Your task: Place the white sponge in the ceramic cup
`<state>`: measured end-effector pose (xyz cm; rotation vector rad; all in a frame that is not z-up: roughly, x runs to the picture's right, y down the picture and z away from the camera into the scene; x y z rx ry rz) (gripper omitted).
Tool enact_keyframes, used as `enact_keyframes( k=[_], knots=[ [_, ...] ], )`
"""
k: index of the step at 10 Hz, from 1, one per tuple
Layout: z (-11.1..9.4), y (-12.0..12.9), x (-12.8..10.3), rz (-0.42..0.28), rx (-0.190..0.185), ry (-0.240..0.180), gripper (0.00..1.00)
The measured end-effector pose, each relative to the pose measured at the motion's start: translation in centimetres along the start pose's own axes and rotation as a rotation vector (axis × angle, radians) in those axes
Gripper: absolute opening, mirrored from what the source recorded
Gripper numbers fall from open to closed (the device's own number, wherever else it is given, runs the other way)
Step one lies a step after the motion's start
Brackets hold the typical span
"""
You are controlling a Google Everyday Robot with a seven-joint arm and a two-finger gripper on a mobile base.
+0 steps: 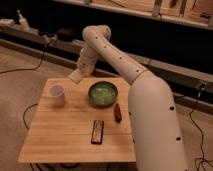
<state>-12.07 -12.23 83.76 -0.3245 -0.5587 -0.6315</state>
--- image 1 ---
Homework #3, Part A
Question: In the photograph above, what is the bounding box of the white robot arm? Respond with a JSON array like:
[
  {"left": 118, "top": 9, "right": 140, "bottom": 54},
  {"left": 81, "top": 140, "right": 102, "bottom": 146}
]
[{"left": 78, "top": 25, "right": 188, "bottom": 171}]

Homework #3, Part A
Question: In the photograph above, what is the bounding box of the white ceramic cup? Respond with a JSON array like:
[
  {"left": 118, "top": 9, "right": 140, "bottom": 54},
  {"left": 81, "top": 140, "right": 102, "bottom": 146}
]
[{"left": 48, "top": 84, "right": 65, "bottom": 107}]

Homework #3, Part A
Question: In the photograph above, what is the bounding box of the red-brown pepper toy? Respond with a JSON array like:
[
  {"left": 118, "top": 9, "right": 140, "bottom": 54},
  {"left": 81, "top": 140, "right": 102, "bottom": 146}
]
[{"left": 114, "top": 103, "right": 122, "bottom": 122}]

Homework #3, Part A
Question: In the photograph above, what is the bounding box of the white spray bottle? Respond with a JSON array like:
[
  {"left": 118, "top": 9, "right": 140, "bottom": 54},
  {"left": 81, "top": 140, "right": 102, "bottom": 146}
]
[{"left": 17, "top": 11, "right": 30, "bottom": 31}]

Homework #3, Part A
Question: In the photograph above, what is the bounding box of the black floor cable left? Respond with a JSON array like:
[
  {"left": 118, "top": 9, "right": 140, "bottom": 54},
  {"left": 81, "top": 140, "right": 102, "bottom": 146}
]
[{"left": 0, "top": 44, "right": 48, "bottom": 76}]

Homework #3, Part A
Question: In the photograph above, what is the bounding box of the black round device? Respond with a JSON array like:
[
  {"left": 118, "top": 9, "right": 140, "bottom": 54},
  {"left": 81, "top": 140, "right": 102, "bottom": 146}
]
[{"left": 57, "top": 28, "right": 76, "bottom": 42}]

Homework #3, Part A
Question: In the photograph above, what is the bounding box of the white sponge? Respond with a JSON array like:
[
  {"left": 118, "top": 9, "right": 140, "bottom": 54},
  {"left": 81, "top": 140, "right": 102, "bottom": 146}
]
[{"left": 68, "top": 69, "right": 84, "bottom": 84}]

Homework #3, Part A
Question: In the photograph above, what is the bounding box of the black floor cable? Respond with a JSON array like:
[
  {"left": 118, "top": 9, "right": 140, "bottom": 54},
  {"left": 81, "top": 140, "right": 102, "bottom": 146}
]
[
  {"left": 0, "top": 44, "right": 48, "bottom": 76},
  {"left": 188, "top": 86, "right": 213, "bottom": 171}
]

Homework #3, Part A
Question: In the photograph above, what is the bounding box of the green ceramic bowl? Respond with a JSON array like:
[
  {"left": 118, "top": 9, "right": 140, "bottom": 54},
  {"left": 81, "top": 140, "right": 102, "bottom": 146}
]
[{"left": 88, "top": 81, "right": 118, "bottom": 107}]

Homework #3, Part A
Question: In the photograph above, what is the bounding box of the black floor cable right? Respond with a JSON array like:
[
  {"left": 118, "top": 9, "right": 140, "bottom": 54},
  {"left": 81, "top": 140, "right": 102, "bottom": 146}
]
[{"left": 188, "top": 86, "right": 213, "bottom": 171}]

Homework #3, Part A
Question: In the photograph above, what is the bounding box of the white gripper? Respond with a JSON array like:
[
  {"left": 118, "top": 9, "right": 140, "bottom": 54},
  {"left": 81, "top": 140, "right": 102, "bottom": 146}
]
[{"left": 77, "top": 46, "right": 98, "bottom": 76}]

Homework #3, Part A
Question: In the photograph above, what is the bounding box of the wooden table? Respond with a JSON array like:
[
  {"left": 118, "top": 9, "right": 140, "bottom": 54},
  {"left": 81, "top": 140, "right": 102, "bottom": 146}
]
[{"left": 18, "top": 78, "right": 135, "bottom": 163}]

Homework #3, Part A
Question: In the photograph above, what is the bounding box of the black cable under table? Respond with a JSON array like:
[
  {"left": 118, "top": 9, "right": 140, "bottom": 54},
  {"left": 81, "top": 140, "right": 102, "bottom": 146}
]
[{"left": 22, "top": 102, "right": 40, "bottom": 130}]

